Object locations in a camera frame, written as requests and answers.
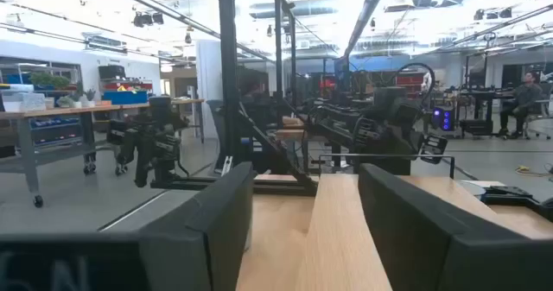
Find black work table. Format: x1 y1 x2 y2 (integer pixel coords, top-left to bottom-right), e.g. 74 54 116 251
458 88 498 137

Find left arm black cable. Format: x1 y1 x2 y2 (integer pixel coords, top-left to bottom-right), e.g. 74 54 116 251
395 61 436 109

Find wooden workbench with grey legs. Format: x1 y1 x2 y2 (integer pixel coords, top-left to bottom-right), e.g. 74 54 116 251
0 98 207 209

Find computer tower with purple lights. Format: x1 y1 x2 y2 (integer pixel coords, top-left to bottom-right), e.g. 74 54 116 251
431 106 455 132

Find small potted plant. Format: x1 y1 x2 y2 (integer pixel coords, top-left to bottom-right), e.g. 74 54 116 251
81 88 98 109
57 92 83 110

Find black aluminium rig frame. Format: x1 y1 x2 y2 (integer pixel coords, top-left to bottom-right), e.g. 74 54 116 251
273 0 300 111
149 0 320 197

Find blue storage bin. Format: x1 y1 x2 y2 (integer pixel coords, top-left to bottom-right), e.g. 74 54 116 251
102 90 149 106

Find clear plastic box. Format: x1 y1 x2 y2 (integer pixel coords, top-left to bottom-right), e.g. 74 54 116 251
0 91 47 113

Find yellow cable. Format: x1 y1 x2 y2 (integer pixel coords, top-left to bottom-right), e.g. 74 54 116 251
515 164 553 179

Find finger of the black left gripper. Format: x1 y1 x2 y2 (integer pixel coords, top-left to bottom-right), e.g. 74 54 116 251
307 120 359 148
310 103 364 126

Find black track spotlights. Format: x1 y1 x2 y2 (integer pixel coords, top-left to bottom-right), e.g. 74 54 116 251
132 10 165 28

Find person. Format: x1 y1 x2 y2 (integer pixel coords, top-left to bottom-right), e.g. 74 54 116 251
499 71 546 139

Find red storage cabinet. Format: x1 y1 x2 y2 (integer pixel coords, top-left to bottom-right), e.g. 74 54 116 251
395 73 427 98

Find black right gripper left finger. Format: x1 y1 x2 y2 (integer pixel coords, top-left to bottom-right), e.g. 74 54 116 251
0 161 255 291

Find large green plant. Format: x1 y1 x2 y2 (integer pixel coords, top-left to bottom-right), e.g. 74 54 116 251
29 71 71 90

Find office chair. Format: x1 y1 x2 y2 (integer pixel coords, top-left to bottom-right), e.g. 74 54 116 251
522 81 553 141

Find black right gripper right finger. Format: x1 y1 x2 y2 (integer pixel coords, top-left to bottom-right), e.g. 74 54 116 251
357 162 553 291

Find long overhead light bar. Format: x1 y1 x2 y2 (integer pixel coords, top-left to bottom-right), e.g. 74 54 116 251
344 0 392 60

